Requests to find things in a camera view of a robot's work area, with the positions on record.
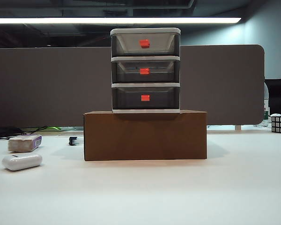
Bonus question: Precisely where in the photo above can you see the white ceiling light strip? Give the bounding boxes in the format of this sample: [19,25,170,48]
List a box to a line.
[0,17,242,24]

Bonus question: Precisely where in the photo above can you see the beige block purple label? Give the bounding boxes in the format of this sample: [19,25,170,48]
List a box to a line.
[7,135,43,152]

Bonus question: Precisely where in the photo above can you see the white earphone case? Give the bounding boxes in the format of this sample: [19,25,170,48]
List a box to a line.
[1,153,43,172]

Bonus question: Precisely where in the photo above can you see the grey desk partition panel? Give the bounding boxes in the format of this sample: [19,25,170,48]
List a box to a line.
[0,44,265,128]

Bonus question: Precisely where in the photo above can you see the white plastic drawer cabinet frame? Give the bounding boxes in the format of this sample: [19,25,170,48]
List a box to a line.
[110,27,181,114]

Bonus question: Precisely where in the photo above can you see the black office chair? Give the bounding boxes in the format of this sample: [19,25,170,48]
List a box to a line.
[264,78,281,115]

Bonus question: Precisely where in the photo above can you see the black cables on desk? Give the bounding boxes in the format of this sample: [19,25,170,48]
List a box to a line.
[0,126,49,140]

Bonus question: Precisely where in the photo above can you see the brown cardboard box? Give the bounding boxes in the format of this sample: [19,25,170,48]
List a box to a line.
[83,109,208,162]

